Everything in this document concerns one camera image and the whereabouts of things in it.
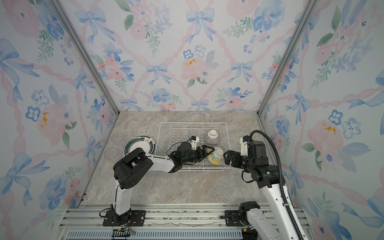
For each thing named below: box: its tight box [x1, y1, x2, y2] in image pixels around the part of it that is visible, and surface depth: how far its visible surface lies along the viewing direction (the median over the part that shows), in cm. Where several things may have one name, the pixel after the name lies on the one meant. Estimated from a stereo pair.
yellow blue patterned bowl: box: [207, 146, 224, 165], surface depth 89 cm
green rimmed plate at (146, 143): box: [123, 136, 156, 156], surface depth 100 cm
